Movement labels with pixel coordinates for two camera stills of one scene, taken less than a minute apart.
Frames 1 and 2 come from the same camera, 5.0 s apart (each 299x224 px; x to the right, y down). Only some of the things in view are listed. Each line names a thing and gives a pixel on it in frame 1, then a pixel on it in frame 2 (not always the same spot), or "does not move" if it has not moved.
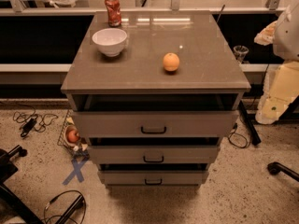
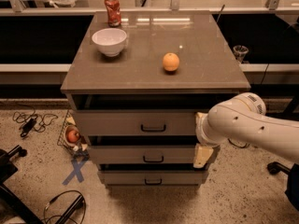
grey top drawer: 156,124 does not move
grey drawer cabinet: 156,114 does not move
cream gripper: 287,36 → 200,131
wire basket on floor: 70,136 does not move
